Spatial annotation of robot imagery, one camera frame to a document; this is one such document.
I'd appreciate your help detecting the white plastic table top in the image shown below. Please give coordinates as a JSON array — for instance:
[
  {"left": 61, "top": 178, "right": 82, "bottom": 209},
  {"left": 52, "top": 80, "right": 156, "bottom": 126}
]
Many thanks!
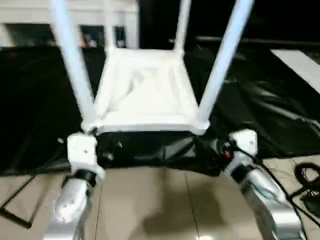
[{"left": 80, "top": 47, "right": 212, "bottom": 138}]

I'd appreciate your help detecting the black metal stand leg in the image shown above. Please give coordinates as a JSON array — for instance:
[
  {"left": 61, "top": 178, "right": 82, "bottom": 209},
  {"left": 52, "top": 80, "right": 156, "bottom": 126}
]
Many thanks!
[{"left": 0, "top": 174, "right": 52, "bottom": 230}]

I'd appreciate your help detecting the black mat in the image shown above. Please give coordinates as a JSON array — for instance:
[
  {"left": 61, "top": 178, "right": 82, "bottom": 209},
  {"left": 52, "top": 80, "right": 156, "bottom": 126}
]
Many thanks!
[{"left": 0, "top": 44, "right": 320, "bottom": 177}]

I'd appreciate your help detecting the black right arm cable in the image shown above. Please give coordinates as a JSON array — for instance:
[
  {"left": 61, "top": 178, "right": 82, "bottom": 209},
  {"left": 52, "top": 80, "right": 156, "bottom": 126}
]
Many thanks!
[{"left": 249, "top": 154, "right": 309, "bottom": 221}]

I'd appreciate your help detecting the white board corner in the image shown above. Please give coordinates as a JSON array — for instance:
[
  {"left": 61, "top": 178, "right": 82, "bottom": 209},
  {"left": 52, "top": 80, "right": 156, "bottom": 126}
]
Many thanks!
[{"left": 270, "top": 48, "right": 320, "bottom": 97}]

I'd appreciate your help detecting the white plastic table leg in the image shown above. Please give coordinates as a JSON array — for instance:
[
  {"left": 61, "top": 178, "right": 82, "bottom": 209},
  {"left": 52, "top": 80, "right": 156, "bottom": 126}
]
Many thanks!
[
  {"left": 196, "top": 0, "right": 256, "bottom": 132},
  {"left": 102, "top": 0, "right": 119, "bottom": 52},
  {"left": 49, "top": 0, "right": 99, "bottom": 134},
  {"left": 173, "top": 0, "right": 192, "bottom": 54}
]

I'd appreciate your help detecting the white cabinet with glass doors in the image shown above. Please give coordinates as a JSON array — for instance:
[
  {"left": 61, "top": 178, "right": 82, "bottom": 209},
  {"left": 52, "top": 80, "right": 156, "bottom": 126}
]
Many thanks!
[{"left": 0, "top": 0, "right": 141, "bottom": 50}]

